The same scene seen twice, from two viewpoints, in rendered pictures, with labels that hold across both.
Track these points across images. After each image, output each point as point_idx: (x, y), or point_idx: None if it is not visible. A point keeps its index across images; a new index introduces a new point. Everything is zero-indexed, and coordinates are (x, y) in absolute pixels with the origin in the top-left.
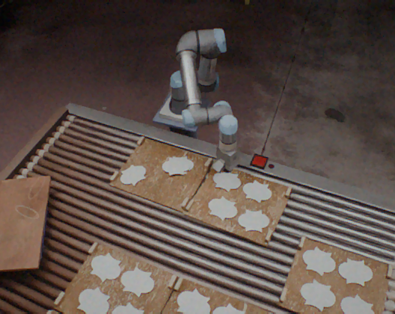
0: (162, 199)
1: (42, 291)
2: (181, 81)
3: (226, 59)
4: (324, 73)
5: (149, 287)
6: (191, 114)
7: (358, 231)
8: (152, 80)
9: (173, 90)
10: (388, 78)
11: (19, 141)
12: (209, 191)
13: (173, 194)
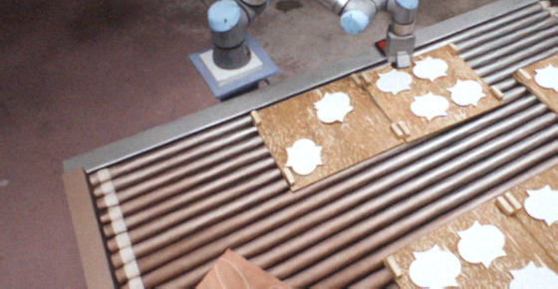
0: (369, 149)
1: None
2: (234, 14)
3: (109, 22)
4: None
5: (497, 235)
6: (361, 12)
7: (533, 36)
8: (38, 102)
9: (225, 36)
10: None
11: None
12: (395, 104)
13: (370, 136)
